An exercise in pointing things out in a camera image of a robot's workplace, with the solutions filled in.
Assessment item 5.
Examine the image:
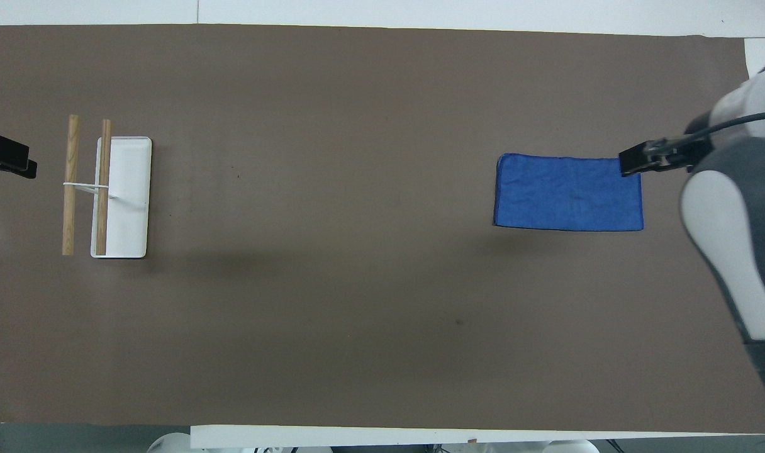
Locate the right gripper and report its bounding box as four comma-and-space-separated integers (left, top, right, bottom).
683, 116, 715, 172

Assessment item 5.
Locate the blue towel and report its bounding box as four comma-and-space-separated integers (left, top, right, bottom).
493, 153, 645, 232

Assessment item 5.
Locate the white rack with wooden bars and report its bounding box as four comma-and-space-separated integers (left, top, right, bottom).
62, 114, 153, 259

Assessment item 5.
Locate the black cable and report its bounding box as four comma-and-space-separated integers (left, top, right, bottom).
648, 111, 765, 154

